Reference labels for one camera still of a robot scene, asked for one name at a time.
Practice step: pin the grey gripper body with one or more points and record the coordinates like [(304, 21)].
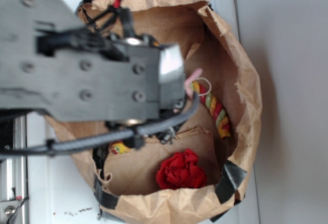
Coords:
[(145, 80)]

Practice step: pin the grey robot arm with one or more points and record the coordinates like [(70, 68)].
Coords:
[(52, 63)]

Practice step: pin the pink plush bunny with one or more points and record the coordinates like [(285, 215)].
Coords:
[(200, 85)]

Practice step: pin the red crumpled cloth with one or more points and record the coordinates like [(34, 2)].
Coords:
[(181, 171)]

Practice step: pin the brown paper bag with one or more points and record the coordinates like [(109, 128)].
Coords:
[(225, 141)]

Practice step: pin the white plastic tray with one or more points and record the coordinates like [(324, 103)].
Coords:
[(57, 192)]

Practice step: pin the metal frame rail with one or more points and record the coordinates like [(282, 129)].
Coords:
[(14, 189)]

